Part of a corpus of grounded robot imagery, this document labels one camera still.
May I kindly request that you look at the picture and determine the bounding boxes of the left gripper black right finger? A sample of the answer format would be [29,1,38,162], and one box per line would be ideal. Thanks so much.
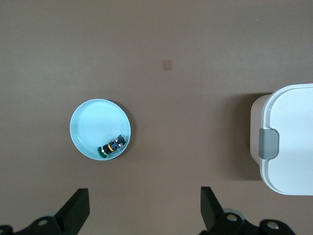
[199,186,296,235]

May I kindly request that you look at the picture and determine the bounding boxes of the white lidded box grey clips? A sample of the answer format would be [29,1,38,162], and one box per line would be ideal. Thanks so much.
[249,83,313,196]

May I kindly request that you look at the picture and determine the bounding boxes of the light blue round plate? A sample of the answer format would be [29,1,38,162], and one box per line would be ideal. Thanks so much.
[69,98,132,161]

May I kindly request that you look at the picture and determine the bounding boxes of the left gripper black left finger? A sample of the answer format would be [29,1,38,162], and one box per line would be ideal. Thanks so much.
[0,188,90,235]

